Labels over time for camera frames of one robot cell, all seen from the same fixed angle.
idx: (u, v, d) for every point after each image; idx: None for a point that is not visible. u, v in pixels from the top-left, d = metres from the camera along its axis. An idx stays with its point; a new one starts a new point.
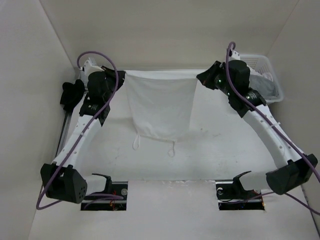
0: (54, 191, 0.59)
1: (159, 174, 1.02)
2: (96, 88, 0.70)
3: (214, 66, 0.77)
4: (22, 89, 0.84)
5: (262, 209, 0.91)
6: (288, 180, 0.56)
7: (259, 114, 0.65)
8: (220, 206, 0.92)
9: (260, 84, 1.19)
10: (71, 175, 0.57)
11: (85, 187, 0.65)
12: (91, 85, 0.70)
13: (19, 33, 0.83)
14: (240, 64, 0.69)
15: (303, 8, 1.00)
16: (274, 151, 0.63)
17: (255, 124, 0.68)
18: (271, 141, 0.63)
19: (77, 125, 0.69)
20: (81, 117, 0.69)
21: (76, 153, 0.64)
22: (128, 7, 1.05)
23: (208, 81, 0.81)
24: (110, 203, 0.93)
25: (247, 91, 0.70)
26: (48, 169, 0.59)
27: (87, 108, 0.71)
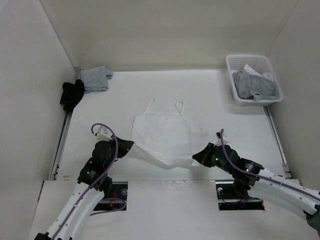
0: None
1: (159, 174, 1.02)
2: (99, 155, 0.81)
3: (208, 148, 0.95)
4: (22, 89, 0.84)
5: (262, 208, 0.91)
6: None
7: (266, 179, 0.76)
8: (220, 207, 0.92)
9: (259, 84, 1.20)
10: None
11: None
12: (96, 153, 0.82)
13: (20, 33, 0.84)
14: (227, 147, 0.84)
15: (304, 8, 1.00)
16: (297, 202, 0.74)
17: (269, 187, 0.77)
18: (291, 196, 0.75)
19: (73, 194, 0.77)
20: (78, 186, 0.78)
21: (67, 224, 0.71)
22: (128, 8, 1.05)
23: (206, 160, 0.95)
24: (110, 203, 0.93)
25: (244, 164, 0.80)
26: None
27: (87, 172, 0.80)
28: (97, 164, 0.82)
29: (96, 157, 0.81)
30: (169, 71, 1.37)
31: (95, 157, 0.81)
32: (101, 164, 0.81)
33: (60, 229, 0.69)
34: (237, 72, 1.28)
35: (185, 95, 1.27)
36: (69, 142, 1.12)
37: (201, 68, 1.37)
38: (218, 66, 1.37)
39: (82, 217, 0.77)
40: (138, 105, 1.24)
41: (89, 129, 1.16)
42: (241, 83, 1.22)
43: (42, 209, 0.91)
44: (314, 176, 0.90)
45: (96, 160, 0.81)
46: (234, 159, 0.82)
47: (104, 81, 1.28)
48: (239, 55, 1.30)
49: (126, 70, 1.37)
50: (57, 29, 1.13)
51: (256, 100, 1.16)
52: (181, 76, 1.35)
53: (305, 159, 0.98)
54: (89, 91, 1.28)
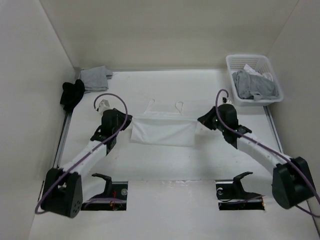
0: (50, 199, 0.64)
1: (159, 174, 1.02)
2: (109, 121, 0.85)
3: (212, 109, 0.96)
4: (22, 90, 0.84)
5: (262, 208, 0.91)
6: (289, 183, 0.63)
7: (246, 137, 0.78)
8: (220, 206, 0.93)
9: (259, 84, 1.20)
10: (73, 181, 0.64)
11: (80, 202, 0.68)
12: (106, 119, 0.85)
13: (20, 34, 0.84)
14: (228, 107, 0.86)
15: (304, 8, 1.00)
16: (267, 162, 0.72)
17: (247, 145, 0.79)
18: (261, 155, 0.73)
19: (87, 147, 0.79)
20: (92, 141, 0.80)
21: (83, 165, 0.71)
22: (128, 8, 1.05)
23: (207, 122, 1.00)
24: (110, 203, 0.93)
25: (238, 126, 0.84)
26: (54, 175, 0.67)
27: (98, 136, 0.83)
28: (106, 130, 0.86)
29: (105, 124, 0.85)
30: (169, 71, 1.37)
31: (104, 124, 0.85)
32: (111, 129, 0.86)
33: (78, 163, 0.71)
34: (237, 72, 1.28)
35: (185, 95, 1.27)
36: (69, 142, 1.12)
37: (201, 68, 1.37)
38: (218, 66, 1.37)
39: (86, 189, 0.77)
40: (138, 105, 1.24)
41: (89, 129, 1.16)
42: (241, 83, 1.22)
43: None
44: (314, 176, 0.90)
45: (105, 125, 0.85)
46: (230, 120, 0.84)
47: (104, 81, 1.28)
48: (239, 54, 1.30)
49: (126, 71, 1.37)
50: (57, 29, 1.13)
51: (256, 100, 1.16)
52: (181, 76, 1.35)
53: (305, 159, 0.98)
54: (89, 91, 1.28)
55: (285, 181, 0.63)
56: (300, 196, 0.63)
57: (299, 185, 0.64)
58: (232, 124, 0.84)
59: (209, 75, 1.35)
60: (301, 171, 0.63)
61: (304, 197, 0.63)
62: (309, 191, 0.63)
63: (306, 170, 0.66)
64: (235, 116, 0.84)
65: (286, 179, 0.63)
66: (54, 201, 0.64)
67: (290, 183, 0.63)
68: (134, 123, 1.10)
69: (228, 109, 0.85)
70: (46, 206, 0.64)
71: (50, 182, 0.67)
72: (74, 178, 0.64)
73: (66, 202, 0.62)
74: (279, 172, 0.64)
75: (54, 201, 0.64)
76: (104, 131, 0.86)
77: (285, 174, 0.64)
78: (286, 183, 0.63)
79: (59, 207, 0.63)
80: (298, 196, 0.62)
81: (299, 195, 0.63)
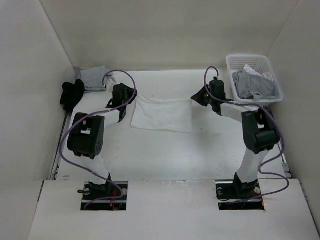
0: (76, 137, 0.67)
1: (159, 174, 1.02)
2: (120, 93, 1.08)
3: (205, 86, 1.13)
4: (22, 90, 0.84)
5: (262, 209, 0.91)
6: (254, 125, 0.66)
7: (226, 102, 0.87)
8: (220, 206, 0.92)
9: (259, 84, 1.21)
10: (99, 121, 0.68)
11: (101, 144, 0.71)
12: (117, 93, 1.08)
13: (20, 34, 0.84)
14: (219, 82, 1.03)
15: (304, 8, 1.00)
16: (238, 115, 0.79)
17: (226, 108, 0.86)
18: (235, 111, 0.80)
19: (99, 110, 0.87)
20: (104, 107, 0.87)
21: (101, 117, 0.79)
22: (127, 7, 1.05)
23: (200, 98, 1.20)
24: (110, 203, 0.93)
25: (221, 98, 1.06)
26: (79, 116, 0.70)
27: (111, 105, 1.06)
28: (117, 101, 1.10)
29: (117, 96, 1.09)
30: (169, 71, 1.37)
31: (116, 96, 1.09)
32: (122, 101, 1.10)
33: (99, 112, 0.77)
34: (237, 72, 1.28)
35: (184, 95, 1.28)
36: None
37: (202, 68, 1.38)
38: (218, 66, 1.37)
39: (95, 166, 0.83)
40: (138, 105, 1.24)
41: None
42: (241, 83, 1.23)
43: (41, 209, 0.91)
44: (314, 177, 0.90)
45: (117, 97, 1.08)
46: (217, 92, 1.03)
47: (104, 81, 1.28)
48: (239, 54, 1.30)
49: (126, 71, 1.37)
50: (57, 29, 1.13)
51: (255, 100, 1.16)
52: (181, 76, 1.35)
53: (304, 159, 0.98)
54: (89, 90, 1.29)
55: (250, 122, 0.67)
56: (266, 138, 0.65)
57: (266, 130, 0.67)
58: (219, 95, 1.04)
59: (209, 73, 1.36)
60: (267, 113, 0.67)
61: (270, 140, 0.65)
62: (274, 134, 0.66)
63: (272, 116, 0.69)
64: (222, 89, 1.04)
65: (251, 122, 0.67)
66: (80, 138, 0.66)
67: (255, 126, 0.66)
68: (133, 123, 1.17)
69: (217, 83, 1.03)
70: (72, 144, 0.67)
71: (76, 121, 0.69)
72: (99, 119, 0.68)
73: (91, 139, 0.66)
74: (244, 115, 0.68)
75: (79, 139, 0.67)
76: (116, 101, 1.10)
77: (251, 117, 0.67)
78: (251, 124, 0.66)
79: (84, 143, 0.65)
80: (263, 138, 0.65)
81: (263, 137, 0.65)
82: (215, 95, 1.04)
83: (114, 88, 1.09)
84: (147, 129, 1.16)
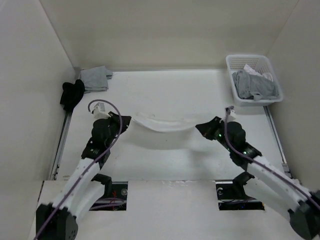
0: (42, 235, 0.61)
1: (159, 174, 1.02)
2: (99, 133, 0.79)
3: (214, 121, 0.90)
4: (22, 90, 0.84)
5: (261, 208, 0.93)
6: (311, 218, 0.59)
7: (259, 165, 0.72)
8: (220, 206, 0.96)
9: (259, 84, 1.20)
10: (65, 218, 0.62)
11: (74, 231, 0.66)
12: (96, 131, 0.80)
13: (20, 35, 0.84)
14: (237, 127, 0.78)
15: (304, 8, 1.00)
16: (283, 193, 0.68)
17: (260, 173, 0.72)
18: (278, 185, 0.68)
19: (78, 168, 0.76)
20: (83, 160, 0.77)
21: (72, 195, 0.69)
22: (127, 8, 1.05)
23: (209, 134, 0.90)
24: (111, 203, 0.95)
25: (245, 147, 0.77)
26: (42, 214, 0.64)
27: (90, 152, 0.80)
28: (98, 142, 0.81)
29: (96, 136, 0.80)
30: (169, 71, 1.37)
31: (95, 135, 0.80)
32: (103, 142, 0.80)
33: (65, 198, 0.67)
34: (236, 72, 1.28)
35: (184, 95, 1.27)
36: (69, 142, 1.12)
37: (202, 68, 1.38)
38: (218, 66, 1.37)
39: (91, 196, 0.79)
40: (138, 105, 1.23)
41: (90, 129, 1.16)
42: (241, 83, 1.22)
43: None
44: (314, 176, 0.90)
45: (96, 138, 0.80)
46: (238, 141, 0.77)
47: (104, 80, 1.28)
48: (239, 54, 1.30)
49: (125, 71, 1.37)
50: (57, 29, 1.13)
51: (255, 100, 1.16)
52: (181, 76, 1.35)
53: (303, 159, 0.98)
54: (89, 91, 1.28)
55: (308, 216, 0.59)
56: None
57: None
58: (240, 145, 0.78)
59: (205, 108, 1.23)
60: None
61: None
62: None
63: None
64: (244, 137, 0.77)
65: (308, 219, 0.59)
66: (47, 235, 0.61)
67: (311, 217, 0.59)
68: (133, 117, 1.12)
69: (237, 130, 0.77)
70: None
71: (41, 219, 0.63)
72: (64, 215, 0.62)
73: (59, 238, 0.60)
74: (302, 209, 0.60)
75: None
76: (96, 143, 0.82)
77: (307, 210, 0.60)
78: (309, 218, 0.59)
79: None
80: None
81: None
82: (235, 146, 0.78)
83: (95, 125, 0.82)
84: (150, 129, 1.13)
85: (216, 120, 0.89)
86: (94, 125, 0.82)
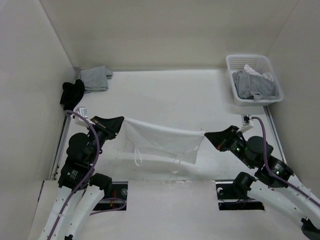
0: None
1: (159, 174, 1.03)
2: (76, 155, 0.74)
3: (230, 132, 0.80)
4: (22, 90, 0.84)
5: (261, 208, 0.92)
6: None
7: (293, 187, 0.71)
8: (220, 206, 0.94)
9: (259, 84, 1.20)
10: None
11: None
12: (72, 152, 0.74)
13: (20, 34, 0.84)
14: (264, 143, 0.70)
15: (304, 9, 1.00)
16: (314, 217, 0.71)
17: (293, 195, 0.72)
18: (311, 209, 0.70)
19: (56, 201, 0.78)
20: (61, 192, 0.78)
21: (55, 234, 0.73)
22: (127, 8, 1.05)
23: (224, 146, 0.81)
24: (110, 203, 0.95)
25: (272, 163, 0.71)
26: None
27: (68, 175, 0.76)
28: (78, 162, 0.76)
29: (73, 157, 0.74)
30: (169, 71, 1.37)
31: (72, 156, 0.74)
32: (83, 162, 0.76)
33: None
34: (237, 72, 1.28)
35: (184, 95, 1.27)
36: None
37: (202, 68, 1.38)
38: (218, 66, 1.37)
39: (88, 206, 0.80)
40: (138, 106, 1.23)
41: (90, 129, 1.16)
42: (241, 83, 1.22)
43: (42, 209, 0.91)
44: (314, 177, 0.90)
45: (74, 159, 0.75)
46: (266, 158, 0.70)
47: (104, 80, 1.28)
48: (239, 54, 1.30)
49: (125, 71, 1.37)
50: (57, 29, 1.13)
51: (256, 100, 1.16)
52: (181, 76, 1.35)
53: (303, 159, 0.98)
54: (89, 91, 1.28)
55: None
56: None
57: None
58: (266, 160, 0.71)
59: (206, 108, 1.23)
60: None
61: None
62: None
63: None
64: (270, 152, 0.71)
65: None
66: None
67: None
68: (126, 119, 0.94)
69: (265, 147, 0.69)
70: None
71: None
72: None
73: None
74: None
75: None
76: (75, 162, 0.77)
77: None
78: None
79: None
80: None
81: None
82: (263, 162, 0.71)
83: (69, 145, 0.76)
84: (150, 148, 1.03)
85: (233, 131, 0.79)
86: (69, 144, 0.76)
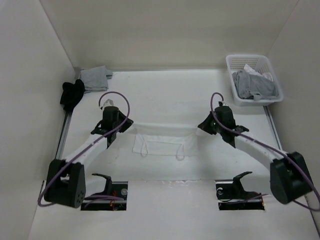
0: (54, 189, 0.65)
1: (160, 174, 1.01)
2: (110, 115, 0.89)
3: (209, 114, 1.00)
4: (22, 90, 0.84)
5: (262, 208, 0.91)
6: (285, 178, 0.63)
7: (243, 135, 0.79)
8: (220, 206, 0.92)
9: (259, 84, 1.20)
10: (77, 172, 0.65)
11: (83, 193, 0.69)
12: (107, 113, 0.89)
13: (21, 35, 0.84)
14: (225, 107, 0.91)
15: (304, 8, 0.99)
16: (262, 158, 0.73)
17: (244, 142, 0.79)
18: (258, 151, 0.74)
19: (89, 139, 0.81)
20: (93, 134, 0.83)
21: (85, 156, 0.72)
22: (127, 8, 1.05)
23: (206, 127, 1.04)
24: (110, 203, 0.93)
25: (234, 126, 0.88)
26: (57, 166, 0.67)
27: (98, 130, 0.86)
28: (107, 124, 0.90)
29: (106, 117, 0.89)
30: (169, 71, 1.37)
31: (106, 117, 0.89)
32: (112, 123, 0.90)
33: (78, 156, 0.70)
34: (237, 72, 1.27)
35: (184, 94, 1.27)
36: (69, 142, 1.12)
37: (202, 68, 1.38)
38: (218, 66, 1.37)
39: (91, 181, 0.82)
40: (138, 106, 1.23)
41: (90, 129, 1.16)
42: (241, 83, 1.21)
43: (42, 209, 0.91)
44: (314, 176, 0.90)
45: (106, 119, 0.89)
46: (226, 119, 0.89)
47: (104, 80, 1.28)
48: (239, 54, 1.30)
49: (125, 71, 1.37)
50: (58, 29, 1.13)
51: (256, 100, 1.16)
52: (181, 76, 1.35)
53: (303, 158, 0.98)
54: (89, 91, 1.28)
55: (281, 173, 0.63)
56: (298, 189, 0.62)
57: (297, 180, 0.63)
58: (229, 123, 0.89)
59: (205, 108, 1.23)
60: (295, 165, 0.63)
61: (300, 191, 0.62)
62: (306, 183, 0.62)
63: (302, 165, 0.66)
64: (231, 116, 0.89)
65: (283, 175, 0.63)
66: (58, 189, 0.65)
67: (286, 176, 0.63)
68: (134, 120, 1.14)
69: (225, 109, 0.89)
70: (55, 191, 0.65)
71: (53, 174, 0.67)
72: (77, 169, 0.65)
73: (69, 194, 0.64)
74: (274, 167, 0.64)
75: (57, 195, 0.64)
76: (105, 124, 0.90)
77: (281, 168, 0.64)
78: (283, 176, 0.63)
79: (63, 198, 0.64)
80: (294, 191, 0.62)
81: (297, 191, 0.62)
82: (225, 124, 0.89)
83: (105, 108, 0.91)
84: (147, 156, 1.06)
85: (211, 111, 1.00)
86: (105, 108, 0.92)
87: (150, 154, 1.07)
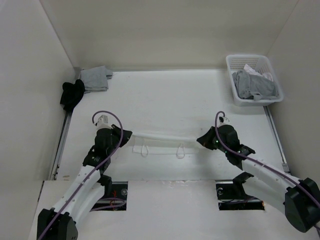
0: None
1: (160, 174, 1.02)
2: (102, 141, 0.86)
3: (211, 130, 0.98)
4: (22, 89, 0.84)
5: (261, 208, 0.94)
6: (302, 208, 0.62)
7: (251, 159, 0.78)
8: (220, 207, 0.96)
9: (259, 84, 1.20)
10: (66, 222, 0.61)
11: (75, 236, 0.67)
12: (99, 139, 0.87)
13: (21, 35, 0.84)
14: (228, 129, 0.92)
15: (304, 9, 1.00)
16: (273, 185, 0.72)
17: (253, 167, 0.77)
18: (267, 178, 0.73)
19: (79, 174, 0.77)
20: (85, 167, 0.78)
21: (74, 200, 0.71)
22: (128, 8, 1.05)
23: (208, 143, 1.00)
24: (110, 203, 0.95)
25: (239, 147, 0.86)
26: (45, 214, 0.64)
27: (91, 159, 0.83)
28: (99, 149, 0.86)
29: (99, 144, 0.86)
30: (169, 71, 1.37)
31: (98, 143, 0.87)
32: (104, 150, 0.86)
33: (67, 204, 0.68)
34: (237, 72, 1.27)
35: (184, 95, 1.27)
36: (69, 142, 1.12)
37: (202, 68, 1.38)
38: (218, 65, 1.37)
39: (89, 200, 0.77)
40: (137, 106, 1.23)
41: (90, 129, 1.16)
42: (241, 83, 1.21)
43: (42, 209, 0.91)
44: (314, 176, 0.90)
45: (99, 145, 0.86)
46: (231, 141, 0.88)
47: (104, 80, 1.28)
48: (239, 55, 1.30)
49: (125, 70, 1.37)
50: (58, 29, 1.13)
51: (256, 100, 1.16)
52: (181, 76, 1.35)
53: (303, 158, 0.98)
54: (89, 91, 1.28)
55: (298, 203, 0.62)
56: (314, 217, 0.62)
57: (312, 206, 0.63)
58: (233, 144, 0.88)
59: (205, 108, 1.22)
60: (309, 193, 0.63)
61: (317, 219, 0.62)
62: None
63: (317, 191, 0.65)
64: (236, 137, 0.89)
65: (299, 205, 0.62)
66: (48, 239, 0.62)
67: (303, 206, 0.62)
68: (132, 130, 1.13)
69: (228, 131, 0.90)
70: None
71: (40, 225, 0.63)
72: (65, 220, 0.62)
73: None
74: (290, 197, 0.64)
75: None
76: (97, 151, 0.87)
77: (298, 198, 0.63)
78: (300, 207, 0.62)
79: None
80: (311, 220, 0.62)
81: (315, 219, 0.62)
82: (229, 145, 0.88)
83: (97, 135, 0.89)
84: (148, 154, 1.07)
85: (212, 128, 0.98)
86: (97, 134, 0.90)
87: (150, 154, 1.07)
